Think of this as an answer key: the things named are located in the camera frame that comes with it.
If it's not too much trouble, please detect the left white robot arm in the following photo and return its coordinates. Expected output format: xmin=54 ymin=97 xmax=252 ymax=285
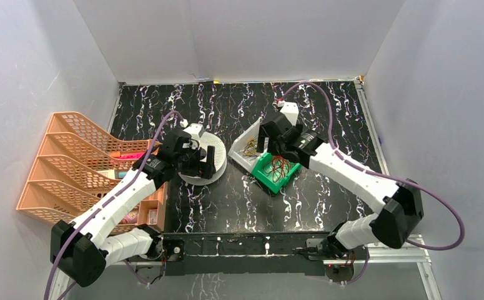
xmin=51 ymin=124 xmax=227 ymax=288

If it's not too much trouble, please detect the white perforated cable spool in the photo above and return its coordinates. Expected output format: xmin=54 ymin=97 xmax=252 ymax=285
xmin=179 ymin=132 xmax=227 ymax=186

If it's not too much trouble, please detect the pink marker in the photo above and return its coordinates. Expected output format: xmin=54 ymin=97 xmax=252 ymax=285
xmin=109 ymin=152 xmax=144 ymax=160

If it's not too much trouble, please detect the white parts bin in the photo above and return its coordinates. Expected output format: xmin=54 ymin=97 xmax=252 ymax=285
xmin=228 ymin=117 xmax=264 ymax=173

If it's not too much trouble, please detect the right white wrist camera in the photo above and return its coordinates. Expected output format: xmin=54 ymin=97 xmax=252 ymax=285
xmin=277 ymin=101 xmax=299 ymax=126

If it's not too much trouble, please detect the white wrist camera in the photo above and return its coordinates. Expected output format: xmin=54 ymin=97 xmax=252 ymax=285
xmin=277 ymin=101 xmax=299 ymax=126
xmin=179 ymin=119 xmax=205 ymax=142

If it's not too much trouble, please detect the orange file organizer rack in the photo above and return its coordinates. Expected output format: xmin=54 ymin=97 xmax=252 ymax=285
xmin=16 ymin=111 xmax=151 ymax=224

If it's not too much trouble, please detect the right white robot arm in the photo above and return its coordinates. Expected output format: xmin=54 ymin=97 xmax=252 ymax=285
xmin=257 ymin=112 xmax=423 ymax=259

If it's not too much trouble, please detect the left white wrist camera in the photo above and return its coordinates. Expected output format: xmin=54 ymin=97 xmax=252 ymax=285
xmin=179 ymin=119 xmax=205 ymax=142

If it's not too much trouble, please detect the aluminium frame rail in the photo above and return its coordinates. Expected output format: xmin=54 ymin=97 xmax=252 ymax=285
xmin=353 ymin=79 xmax=442 ymax=299

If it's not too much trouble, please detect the red wires bundle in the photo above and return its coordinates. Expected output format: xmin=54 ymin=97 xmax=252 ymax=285
xmin=264 ymin=154 xmax=293 ymax=181

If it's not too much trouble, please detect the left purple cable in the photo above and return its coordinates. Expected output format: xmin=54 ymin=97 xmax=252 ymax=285
xmin=42 ymin=110 xmax=187 ymax=300

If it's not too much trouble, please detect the green parts bin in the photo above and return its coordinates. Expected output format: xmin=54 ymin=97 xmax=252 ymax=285
xmin=251 ymin=153 xmax=302 ymax=194

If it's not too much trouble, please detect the yellow wires bundle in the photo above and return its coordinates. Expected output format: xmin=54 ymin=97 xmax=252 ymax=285
xmin=242 ymin=137 xmax=260 ymax=158

